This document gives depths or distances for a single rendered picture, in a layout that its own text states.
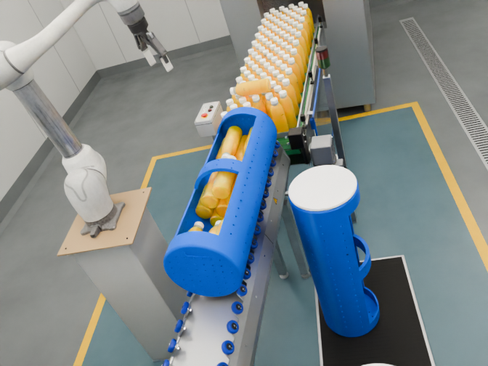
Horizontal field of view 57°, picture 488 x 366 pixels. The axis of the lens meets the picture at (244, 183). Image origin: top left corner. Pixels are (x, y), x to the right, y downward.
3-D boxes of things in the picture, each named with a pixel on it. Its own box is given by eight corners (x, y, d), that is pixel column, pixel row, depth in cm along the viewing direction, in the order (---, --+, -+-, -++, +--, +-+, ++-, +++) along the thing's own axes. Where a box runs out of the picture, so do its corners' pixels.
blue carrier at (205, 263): (173, 294, 167) (153, 242, 149) (224, 154, 232) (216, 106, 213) (247, 301, 161) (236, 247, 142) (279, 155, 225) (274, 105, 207)
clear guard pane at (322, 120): (327, 185, 269) (312, 118, 241) (333, 115, 327) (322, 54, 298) (328, 185, 269) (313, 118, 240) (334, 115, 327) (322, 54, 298)
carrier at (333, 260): (340, 347, 221) (391, 322, 223) (306, 223, 169) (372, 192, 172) (314, 305, 243) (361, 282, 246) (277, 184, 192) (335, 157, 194)
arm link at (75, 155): (83, 202, 215) (84, 177, 233) (112, 187, 215) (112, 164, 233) (-32, 61, 169) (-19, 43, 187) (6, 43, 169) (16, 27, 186)
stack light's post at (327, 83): (350, 223, 303) (322, 78, 238) (351, 219, 306) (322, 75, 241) (356, 223, 302) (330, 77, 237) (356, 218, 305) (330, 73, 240)
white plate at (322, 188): (306, 219, 168) (306, 221, 169) (370, 189, 171) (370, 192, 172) (277, 182, 191) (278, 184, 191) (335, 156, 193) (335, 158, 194)
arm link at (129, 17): (131, -2, 171) (139, 13, 175) (112, 11, 168) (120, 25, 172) (142, 0, 165) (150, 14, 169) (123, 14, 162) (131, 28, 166)
